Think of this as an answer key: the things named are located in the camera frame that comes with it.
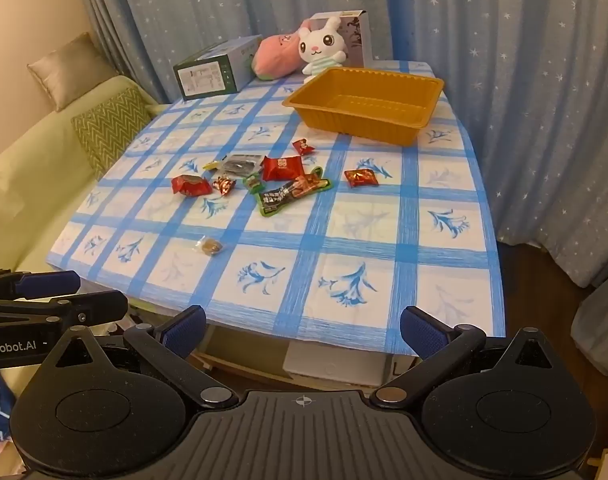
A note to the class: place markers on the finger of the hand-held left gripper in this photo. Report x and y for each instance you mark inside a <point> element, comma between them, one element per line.
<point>84,307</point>
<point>49,282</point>

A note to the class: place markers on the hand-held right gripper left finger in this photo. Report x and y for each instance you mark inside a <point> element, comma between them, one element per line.
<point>184,334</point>

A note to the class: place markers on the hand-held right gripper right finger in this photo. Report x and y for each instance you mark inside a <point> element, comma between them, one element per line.
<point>424,336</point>

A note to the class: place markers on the red-brown twist candy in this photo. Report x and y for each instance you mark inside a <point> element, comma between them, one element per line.
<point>224,184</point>

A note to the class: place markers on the small green candy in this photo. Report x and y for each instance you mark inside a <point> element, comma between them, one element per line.
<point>253,183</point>

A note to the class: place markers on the red and gold snack packet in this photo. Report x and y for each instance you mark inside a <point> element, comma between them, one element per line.
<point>361,177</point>

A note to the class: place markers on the small yellow candy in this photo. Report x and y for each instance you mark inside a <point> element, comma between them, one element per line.
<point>212,164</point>

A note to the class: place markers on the long green snack packet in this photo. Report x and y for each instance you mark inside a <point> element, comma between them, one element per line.
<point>289,195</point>

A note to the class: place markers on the clear packet of dark seeds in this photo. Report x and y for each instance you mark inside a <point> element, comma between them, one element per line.
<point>241,165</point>

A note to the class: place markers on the red square snack packet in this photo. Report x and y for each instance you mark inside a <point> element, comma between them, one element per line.
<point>280,168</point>

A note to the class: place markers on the red twist candy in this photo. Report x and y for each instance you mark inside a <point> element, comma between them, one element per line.
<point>304,147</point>

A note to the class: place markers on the golden plastic tray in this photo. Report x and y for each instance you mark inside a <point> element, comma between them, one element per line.
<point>364,105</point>

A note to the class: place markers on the brown candy in clear wrapper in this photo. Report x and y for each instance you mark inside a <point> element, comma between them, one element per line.
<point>211,247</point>

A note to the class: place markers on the white storage box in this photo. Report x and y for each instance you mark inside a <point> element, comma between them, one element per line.
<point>334,365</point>

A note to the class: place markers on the blue checked tablecloth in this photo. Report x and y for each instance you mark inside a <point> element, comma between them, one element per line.
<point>334,240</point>

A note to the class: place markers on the green chevron pillow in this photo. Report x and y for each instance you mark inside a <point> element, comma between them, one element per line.
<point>109,125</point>

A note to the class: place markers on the grey cloth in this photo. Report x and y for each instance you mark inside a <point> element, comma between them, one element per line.
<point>600,330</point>

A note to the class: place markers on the beige pillow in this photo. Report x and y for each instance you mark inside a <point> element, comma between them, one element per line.
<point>69,70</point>

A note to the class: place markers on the green and white box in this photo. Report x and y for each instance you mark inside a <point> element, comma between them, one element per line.
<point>209,77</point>

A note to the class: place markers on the blue star curtain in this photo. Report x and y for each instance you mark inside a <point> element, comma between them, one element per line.
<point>484,60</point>

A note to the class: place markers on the pink plush toy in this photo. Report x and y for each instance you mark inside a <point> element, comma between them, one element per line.
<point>276,52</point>

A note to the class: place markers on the white box with plant print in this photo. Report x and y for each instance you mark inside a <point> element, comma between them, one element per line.
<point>359,35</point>

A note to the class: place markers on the white rabbit plush toy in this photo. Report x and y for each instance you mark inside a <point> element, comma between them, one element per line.
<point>318,45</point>

